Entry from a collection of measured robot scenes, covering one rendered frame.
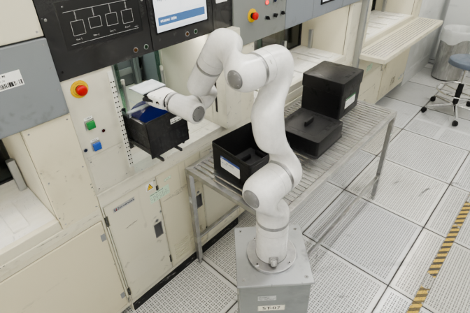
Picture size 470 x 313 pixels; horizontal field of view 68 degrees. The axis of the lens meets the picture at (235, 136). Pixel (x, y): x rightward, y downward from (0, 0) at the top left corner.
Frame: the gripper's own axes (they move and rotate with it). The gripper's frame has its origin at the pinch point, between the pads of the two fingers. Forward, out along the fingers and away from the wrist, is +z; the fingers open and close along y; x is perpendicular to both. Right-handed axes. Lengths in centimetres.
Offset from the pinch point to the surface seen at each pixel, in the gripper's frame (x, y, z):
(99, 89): 7.2, -19.8, 2.2
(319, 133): -39, 73, -44
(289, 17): 9, 103, 1
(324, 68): -24, 122, -16
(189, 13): 26.4, 27.9, 1.4
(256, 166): -34, 23, -40
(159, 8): 31.3, 12.6, 1.4
